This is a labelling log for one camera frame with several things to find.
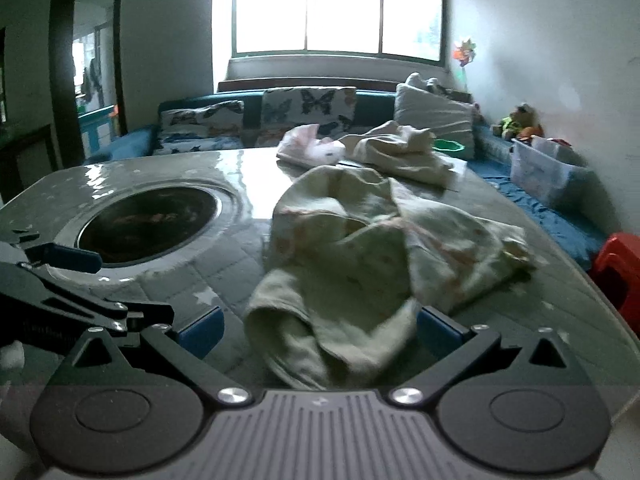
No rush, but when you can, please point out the floral patterned garment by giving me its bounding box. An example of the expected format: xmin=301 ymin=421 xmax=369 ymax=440
xmin=244 ymin=165 xmax=538 ymax=392

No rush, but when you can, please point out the small butterfly print pillow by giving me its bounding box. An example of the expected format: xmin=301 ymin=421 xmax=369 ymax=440
xmin=160 ymin=101 xmax=246 ymax=136

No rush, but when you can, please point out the large butterfly print pillow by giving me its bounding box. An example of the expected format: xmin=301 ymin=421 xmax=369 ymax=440
xmin=255 ymin=86 xmax=357 ymax=148

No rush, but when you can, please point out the window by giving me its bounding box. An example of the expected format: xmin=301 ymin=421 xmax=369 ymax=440
xmin=212 ymin=0 xmax=447 ymax=64

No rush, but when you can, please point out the flat butterfly print pillow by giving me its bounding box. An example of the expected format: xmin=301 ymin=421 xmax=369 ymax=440
xmin=151 ymin=125 xmax=246 ymax=157

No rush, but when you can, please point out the cream cloth pile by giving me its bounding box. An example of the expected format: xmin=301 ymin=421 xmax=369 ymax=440
xmin=337 ymin=121 xmax=468 ymax=190

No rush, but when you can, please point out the small patterned cushion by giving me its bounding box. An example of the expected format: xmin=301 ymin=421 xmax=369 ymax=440
xmin=405 ymin=72 xmax=472 ymax=102

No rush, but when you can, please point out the round table stove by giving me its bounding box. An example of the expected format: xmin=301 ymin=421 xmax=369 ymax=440
xmin=52 ymin=180 xmax=247 ymax=282

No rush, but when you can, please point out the pink tissue pack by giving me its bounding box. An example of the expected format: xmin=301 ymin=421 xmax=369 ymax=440
xmin=276 ymin=124 xmax=347 ymax=167

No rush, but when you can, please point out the clear plastic storage box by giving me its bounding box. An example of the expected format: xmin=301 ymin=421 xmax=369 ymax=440
xmin=510 ymin=136 xmax=594 ymax=209

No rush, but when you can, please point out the green bowl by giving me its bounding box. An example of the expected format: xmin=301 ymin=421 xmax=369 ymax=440
xmin=432 ymin=138 xmax=466 ymax=161

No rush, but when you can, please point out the teal sofa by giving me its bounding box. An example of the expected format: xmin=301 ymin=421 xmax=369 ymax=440
xmin=92 ymin=87 xmax=622 ymax=272

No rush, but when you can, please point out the blue cabinet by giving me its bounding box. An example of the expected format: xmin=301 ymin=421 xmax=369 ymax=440
xmin=77 ymin=104 xmax=122 ymax=154

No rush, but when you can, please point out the colourful pinwheel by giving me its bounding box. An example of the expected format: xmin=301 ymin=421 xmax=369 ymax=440
xmin=451 ymin=37 xmax=478 ymax=86

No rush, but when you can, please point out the dark wooden cabinet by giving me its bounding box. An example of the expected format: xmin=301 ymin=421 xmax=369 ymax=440
xmin=0 ymin=124 xmax=57 ymax=202

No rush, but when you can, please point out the white pillow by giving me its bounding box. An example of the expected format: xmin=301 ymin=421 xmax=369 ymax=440
xmin=394 ymin=82 xmax=476 ymax=161

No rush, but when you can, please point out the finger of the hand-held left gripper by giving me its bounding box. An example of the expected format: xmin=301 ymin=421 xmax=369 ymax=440
xmin=0 ymin=261 xmax=176 ymax=334
xmin=0 ymin=230 xmax=103 ymax=275

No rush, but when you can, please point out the red plastic stool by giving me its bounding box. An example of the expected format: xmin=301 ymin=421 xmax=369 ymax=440
xmin=587 ymin=232 xmax=640 ymax=337

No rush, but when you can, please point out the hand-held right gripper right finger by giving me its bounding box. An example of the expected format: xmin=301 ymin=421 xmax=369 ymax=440
xmin=387 ymin=306 xmax=598 ymax=407

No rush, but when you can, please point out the stuffed toy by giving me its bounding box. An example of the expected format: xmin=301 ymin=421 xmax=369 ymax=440
xmin=492 ymin=102 xmax=546 ymax=142

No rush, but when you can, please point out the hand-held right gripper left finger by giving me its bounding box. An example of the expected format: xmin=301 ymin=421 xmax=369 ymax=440
xmin=45 ymin=305 xmax=253 ymax=407

